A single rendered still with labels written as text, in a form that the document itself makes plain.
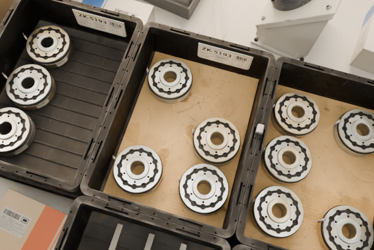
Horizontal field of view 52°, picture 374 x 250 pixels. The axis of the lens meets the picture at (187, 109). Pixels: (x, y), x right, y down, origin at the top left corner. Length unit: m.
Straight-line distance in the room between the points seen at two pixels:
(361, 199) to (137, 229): 0.48
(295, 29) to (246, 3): 0.24
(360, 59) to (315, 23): 0.22
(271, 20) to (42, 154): 0.65
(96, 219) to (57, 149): 0.18
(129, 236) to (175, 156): 0.19
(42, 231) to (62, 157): 0.16
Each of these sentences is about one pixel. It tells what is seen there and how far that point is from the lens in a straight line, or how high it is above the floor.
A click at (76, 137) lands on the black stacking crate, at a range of 0.89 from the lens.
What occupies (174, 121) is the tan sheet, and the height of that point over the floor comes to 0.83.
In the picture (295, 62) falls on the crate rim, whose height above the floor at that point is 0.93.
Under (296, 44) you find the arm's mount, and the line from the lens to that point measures 1.08.
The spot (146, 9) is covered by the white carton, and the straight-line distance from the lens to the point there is 1.08.
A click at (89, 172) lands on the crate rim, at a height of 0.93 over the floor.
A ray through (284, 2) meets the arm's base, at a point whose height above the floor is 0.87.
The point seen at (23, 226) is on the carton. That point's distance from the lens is 0.94.
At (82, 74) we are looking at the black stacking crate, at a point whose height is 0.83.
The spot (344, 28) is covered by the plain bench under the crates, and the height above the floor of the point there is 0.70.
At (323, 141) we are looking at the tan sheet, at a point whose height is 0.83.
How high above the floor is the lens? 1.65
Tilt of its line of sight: 68 degrees down
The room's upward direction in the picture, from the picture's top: 4 degrees clockwise
